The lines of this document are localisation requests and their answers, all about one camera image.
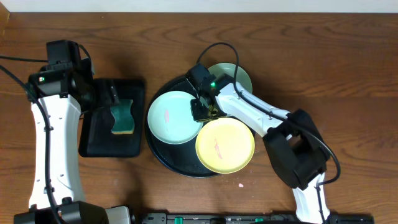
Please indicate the yellow plate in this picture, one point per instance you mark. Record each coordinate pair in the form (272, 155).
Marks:
(225, 145)

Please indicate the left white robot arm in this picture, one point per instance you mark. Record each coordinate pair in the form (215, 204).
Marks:
(60, 93)

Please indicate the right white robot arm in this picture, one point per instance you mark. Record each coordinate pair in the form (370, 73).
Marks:
(297, 152)

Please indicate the black round tray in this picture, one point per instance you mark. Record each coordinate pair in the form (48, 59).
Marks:
(180, 158)

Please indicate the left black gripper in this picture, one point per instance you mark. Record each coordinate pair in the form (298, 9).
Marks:
(112, 94)

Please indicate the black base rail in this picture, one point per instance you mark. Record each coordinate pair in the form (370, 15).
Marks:
(288, 218)

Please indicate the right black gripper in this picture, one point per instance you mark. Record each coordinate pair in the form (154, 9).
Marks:
(196, 115)

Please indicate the green yellow sponge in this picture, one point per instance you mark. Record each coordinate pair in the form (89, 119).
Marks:
(123, 120)

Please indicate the pale green plate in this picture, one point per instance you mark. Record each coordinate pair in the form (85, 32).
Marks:
(243, 78)

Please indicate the black rectangular tray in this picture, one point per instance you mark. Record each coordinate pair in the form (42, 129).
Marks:
(96, 138)

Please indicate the light blue plate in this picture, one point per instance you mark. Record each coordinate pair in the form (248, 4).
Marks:
(170, 118)

